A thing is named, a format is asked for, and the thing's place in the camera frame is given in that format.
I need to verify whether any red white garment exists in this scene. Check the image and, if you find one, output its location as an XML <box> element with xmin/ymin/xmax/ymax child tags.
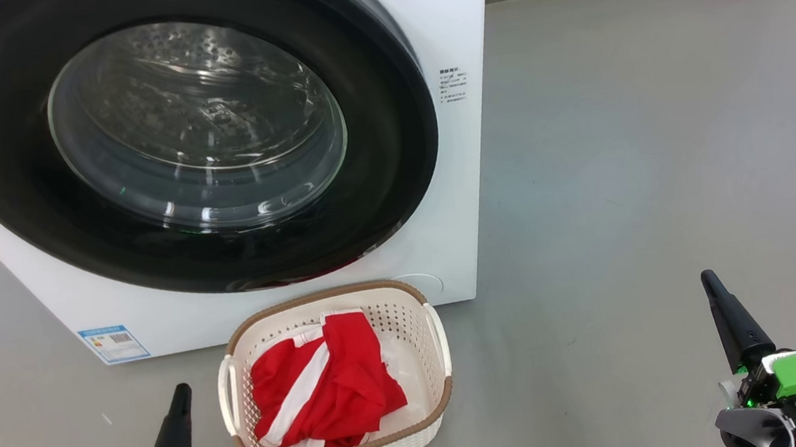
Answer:
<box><xmin>242</xmin><ymin>304</ymin><xmax>413</xmax><ymax>447</ymax></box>

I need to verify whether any cream perforated laundry basket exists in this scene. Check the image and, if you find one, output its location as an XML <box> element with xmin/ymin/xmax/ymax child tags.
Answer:
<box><xmin>209</xmin><ymin>274</ymin><xmax>460</xmax><ymax>447</ymax></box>

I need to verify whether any white washing machine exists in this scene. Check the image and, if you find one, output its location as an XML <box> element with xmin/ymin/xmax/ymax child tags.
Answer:
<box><xmin>0</xmin><ymin>0</ymin><xmax>523</xmax><ymax>376</ymax></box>

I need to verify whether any blue energy label sticker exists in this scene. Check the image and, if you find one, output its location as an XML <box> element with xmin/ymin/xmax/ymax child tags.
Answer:
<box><xmin>76</xmin><ymin>321</ymin><xmax>152</xmax><ymax>368</ymax></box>

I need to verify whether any small text sticker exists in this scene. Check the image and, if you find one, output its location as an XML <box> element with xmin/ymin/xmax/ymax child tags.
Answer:
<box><xmin>436</xmin><ymin>65</ymin><xmax>472</xmax><ymax>106</ymax></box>

